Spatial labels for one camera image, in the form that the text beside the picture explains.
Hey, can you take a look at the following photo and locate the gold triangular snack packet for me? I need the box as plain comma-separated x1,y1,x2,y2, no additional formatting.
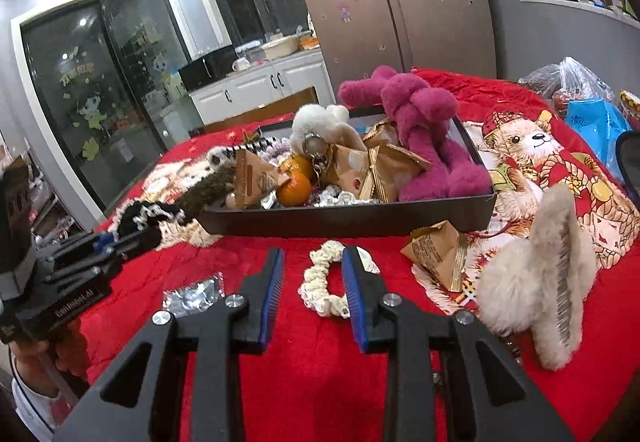
401,221,469,292

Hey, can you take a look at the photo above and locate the black microwave oven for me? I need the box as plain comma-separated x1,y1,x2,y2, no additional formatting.
179,45,238,92

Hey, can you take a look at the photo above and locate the glass sliding door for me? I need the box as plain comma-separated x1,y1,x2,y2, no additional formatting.
10,0,202,228

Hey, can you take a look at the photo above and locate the black shallow tray box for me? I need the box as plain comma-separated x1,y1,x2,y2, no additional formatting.
195,104,498,238

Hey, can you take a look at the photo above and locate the clear silver plastic bag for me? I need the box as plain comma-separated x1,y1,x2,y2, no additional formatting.
162,273,224,317

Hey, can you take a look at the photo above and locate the white plush duck toy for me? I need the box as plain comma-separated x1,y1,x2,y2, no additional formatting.
290,104,367,155

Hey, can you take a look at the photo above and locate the magenta plush toy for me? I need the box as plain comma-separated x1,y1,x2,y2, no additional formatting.
338,66,491,201

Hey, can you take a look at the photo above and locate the blue plastic bag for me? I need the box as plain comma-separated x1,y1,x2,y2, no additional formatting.
565,98,631,170

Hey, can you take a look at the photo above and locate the red bear-print blanket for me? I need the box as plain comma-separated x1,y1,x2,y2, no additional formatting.
77,66,640,442

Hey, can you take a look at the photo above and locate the orange tangerine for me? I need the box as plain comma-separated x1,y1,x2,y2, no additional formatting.
277,170,312,207
278,155,314,180

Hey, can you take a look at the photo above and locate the cream scrunchie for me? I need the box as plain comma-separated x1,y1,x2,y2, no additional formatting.
297,240,350,318

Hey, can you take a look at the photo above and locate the black purple bag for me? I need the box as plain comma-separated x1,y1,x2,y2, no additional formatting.
615,131,640,209

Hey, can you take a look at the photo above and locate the dark brown fuzzy hair clip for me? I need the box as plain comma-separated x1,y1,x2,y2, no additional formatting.
175,163,236,224

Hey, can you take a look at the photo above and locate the person's left hand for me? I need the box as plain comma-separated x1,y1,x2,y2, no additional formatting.
6,318,91,398

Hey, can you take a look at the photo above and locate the white kitchen counter cabinet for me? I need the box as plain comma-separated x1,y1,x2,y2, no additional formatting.
190,50,335,124

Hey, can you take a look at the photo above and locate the wooden chair back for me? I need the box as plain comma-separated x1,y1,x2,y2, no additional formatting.
190,86,318,136

